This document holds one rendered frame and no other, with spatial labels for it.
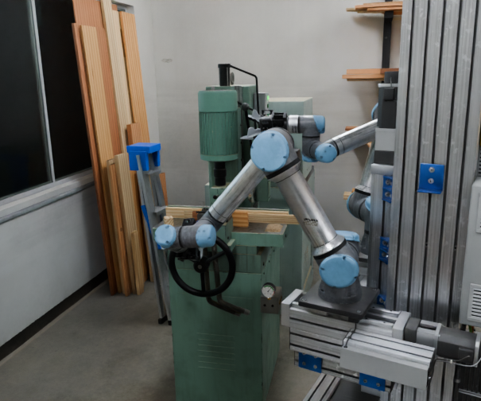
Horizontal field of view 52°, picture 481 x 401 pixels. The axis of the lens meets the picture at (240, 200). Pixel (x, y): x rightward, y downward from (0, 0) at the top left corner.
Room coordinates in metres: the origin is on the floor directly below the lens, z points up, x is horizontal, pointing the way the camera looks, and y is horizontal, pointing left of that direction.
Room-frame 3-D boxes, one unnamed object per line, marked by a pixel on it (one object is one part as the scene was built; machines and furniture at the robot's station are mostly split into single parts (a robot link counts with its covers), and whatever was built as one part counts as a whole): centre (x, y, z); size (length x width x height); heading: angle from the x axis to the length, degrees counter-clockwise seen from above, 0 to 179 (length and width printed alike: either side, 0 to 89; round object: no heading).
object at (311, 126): (2.09, -0.31, 1.36); 0.11 x 0.08 x 0.09; 77
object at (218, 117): (2.25, 0.09, 1.35); 0.18 x 0.18 x 0.31
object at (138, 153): (3.06, 0.54, 0.58); 0.27 x 0.25 x 1.16; 73
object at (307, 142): (2.07, -0.31, 1.26); 0.11 x 0.08 x 0.11; 14
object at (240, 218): (2.18, 0.08, 0.94); 0.24 x 0.02 x 0.07; 77
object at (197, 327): (2.37, 0.07, 0.36); 0.58 x 0.45 x 0.71; 167
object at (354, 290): (1.59, -0.34, 0.87); 0.15 x 0.15 x 0.10
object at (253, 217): (2.23, -0.01, 0.92); 0.58 x 0.02 x 0.04; 77
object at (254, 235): (2.15, 0.10, 0.87); 0.61 x 0.30 x 0.06; 77
